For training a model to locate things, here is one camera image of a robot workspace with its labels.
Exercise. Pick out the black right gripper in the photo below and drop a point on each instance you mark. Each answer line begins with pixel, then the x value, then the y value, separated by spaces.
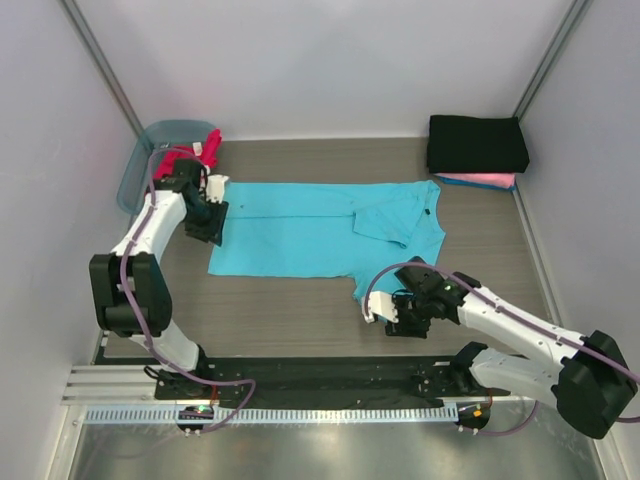
pixel 407 320

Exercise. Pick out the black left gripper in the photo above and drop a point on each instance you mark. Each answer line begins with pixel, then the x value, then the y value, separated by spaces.
pixel 214 232

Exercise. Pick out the cyan t-shirt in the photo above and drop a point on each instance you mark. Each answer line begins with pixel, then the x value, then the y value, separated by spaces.
pixel 300 230

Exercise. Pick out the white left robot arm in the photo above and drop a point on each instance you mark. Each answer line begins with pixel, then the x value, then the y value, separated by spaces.
pixel 130 294

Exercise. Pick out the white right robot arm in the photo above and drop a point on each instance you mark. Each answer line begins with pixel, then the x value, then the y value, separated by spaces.
pixel 585 378

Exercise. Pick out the red t-shirt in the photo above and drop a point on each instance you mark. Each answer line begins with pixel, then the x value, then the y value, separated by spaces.
pixel 205 151

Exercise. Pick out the clear blue plastic bin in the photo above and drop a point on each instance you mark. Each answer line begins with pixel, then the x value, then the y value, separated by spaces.
pixel 161 134

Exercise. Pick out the folded blue t-shirt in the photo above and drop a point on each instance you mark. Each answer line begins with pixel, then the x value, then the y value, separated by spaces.
pixel 450 181

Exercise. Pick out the folded pink t-shirt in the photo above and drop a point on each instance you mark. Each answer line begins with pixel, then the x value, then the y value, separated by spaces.
pixel 500 180

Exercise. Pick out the folded black t-shirt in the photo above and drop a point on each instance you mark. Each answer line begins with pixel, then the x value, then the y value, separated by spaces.
pixel 471 145

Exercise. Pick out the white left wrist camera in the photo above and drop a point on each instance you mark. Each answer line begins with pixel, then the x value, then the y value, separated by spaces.
pixel 215 187

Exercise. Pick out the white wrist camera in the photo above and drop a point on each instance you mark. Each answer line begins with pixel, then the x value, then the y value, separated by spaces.
pixel 379 306
pixel 215 187

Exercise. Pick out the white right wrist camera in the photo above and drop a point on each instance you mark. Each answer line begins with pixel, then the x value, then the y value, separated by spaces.
pixel 379 306

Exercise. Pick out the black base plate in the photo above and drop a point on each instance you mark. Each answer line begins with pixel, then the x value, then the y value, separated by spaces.
pixel 211 369

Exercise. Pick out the white slotted cable duct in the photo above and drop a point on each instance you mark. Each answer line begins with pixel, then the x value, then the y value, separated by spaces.
pixel 195 415

